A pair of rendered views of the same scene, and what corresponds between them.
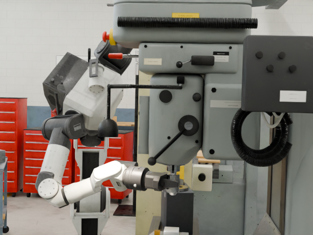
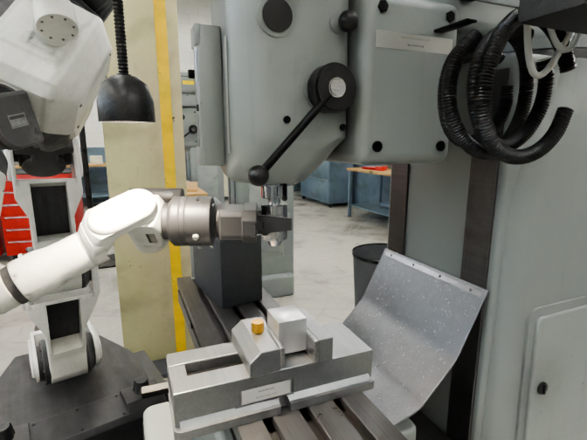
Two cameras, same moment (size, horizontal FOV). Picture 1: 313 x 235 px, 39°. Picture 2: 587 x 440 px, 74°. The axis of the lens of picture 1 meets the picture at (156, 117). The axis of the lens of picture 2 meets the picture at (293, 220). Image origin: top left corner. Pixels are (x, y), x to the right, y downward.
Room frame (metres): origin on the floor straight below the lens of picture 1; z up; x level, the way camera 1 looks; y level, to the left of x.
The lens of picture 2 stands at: (0.96, 0.22, 1.38)
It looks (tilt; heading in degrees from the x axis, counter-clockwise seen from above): 12 degrees down; 333
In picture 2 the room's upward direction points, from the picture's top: straight up
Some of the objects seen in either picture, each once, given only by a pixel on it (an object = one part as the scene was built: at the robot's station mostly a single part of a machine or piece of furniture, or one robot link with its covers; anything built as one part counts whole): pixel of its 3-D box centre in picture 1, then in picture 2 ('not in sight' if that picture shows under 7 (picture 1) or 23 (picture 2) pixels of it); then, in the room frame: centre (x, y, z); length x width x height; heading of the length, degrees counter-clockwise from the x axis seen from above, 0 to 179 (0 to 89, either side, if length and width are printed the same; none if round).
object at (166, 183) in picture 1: (169, 184); (273, 224); (1.56, -0.05, 1.24); 0.06 x 0.02 x 0.03; 67
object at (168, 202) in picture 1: (176, 205); (225, 258); (2.01, -0.10, 1.04); 0.22 x 0.12 x 0.20; 5
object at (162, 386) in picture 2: not in sight; (155, 389); (1.56, 0.16, 0.99); 0.04 x 0.02 x 0.02; 85
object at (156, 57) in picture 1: (188, 60); not in sight; (1.59, -0.11, 1.68); 0.34 x 0.24 x 0.10; 86
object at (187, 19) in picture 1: (186, 23); not in sight; (1.44, -0.09, 1.79); 0.45 x 0.04 x 0.04; 86
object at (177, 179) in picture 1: (173, 183); (274, 223); (1.59, -0.07, 1.23); 0.05 x 0.05 x 0.06
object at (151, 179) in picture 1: (150, 180); (223, 222); (1.63, 0.02, 1.24); 0.13 x 0.12 x 0.10; 157
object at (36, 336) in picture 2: not in sight; (65, 349); (2.39, 0.35, 0.68); 0.21 x 0.20 x 0.13; 8
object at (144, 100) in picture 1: (144, 124); (208, 98); (1.60, 0.04, 1.45); 0.04 x 0.04 x 0.21; 86
